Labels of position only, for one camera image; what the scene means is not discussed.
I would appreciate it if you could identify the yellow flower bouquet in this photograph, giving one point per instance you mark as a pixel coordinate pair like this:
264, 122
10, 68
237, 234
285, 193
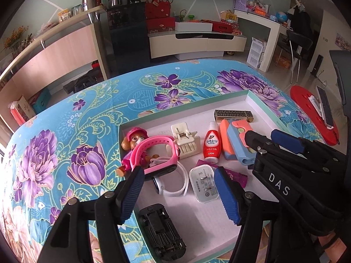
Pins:
15, 35

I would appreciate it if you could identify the black chair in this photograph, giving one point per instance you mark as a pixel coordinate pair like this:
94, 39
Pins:
297, 38

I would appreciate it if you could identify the black computer tower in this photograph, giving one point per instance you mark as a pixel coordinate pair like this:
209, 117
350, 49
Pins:
317, 65

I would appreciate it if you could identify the white flat box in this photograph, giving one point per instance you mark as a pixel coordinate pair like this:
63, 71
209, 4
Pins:
192, 26

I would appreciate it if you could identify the white printed calendar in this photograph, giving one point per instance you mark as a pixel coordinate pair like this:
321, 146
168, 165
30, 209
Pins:
256, 52

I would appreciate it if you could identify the black exercise device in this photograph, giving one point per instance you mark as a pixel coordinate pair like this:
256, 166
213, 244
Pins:
81, 83

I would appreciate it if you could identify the teal shallow cardboard box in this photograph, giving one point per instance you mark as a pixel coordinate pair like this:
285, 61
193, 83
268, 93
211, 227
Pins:
197, 115

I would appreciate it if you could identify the black monitor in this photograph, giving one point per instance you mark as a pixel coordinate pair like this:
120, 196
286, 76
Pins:
342, 74

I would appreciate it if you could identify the pink puppy figure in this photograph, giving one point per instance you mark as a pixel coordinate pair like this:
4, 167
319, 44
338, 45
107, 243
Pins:
134, 137

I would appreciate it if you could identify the small red box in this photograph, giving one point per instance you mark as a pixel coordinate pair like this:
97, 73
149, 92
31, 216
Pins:
96, 65

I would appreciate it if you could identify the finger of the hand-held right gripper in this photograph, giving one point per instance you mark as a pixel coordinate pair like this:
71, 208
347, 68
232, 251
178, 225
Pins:
257, 143
288, 139

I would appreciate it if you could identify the flat red boxes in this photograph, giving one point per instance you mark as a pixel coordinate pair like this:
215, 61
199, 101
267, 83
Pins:
222, 26

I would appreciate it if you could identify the teal storage box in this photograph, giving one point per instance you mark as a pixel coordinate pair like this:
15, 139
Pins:
41, 102

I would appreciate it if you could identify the curved wooden counter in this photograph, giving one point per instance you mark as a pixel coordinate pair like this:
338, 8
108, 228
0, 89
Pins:
63, 57

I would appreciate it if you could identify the white smartwatch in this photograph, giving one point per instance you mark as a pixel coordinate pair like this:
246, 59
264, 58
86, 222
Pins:
181, 189

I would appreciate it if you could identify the cream plastic clip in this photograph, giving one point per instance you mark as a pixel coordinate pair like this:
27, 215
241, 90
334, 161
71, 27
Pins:
189, 145

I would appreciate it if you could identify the red paper bag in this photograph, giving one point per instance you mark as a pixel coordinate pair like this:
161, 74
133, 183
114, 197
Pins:
19, 115

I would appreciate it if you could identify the purple box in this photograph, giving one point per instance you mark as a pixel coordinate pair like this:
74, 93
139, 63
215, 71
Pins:
241, 0

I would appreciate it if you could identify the black rectangular device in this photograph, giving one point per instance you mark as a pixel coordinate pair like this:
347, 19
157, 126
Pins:
325, 106

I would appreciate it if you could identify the red gift bag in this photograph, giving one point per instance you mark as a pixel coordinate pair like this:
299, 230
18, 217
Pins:
157, 9

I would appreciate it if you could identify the greek pattern rectangular box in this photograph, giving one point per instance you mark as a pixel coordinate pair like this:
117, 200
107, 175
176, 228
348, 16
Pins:
233, 115

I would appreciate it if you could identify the black water dispenser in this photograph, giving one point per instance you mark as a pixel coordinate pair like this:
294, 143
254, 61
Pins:
129, 38

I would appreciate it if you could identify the orange blue toy knife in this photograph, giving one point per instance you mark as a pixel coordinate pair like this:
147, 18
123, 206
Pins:
225, 137

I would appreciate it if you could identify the pink smartwatch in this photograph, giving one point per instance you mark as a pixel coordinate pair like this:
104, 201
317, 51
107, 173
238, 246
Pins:
159, 142

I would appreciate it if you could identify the purple packet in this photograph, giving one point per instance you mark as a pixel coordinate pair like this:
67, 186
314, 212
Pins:
235, 178

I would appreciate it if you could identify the black jacket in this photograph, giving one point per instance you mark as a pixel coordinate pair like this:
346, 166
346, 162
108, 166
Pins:
300, 19

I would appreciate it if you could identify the small globe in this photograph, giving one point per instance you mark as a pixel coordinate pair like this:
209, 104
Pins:
282, 17

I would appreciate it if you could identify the red round stool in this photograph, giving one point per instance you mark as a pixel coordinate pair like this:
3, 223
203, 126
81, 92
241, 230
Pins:
304, 101

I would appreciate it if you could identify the red gift box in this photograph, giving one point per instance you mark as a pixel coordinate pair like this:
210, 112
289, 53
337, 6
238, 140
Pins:
160, 24

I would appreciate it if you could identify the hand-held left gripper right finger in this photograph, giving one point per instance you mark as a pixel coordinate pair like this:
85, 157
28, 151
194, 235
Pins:
227, 194

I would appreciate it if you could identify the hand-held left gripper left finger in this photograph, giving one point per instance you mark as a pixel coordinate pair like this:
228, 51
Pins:
131, 194

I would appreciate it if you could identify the red white small bottle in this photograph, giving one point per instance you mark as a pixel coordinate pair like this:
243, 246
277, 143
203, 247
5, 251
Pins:
211, 145

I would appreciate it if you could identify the black toy car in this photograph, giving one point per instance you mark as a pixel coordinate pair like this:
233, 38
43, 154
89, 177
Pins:
161, 232

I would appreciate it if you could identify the white charger plug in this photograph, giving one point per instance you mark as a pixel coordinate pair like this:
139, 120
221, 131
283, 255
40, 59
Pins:
203, 186

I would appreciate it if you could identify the white television cabinet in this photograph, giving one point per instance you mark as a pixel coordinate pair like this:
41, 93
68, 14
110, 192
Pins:
178, 43

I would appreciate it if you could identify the white desk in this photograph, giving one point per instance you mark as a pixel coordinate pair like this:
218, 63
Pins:
270, 46

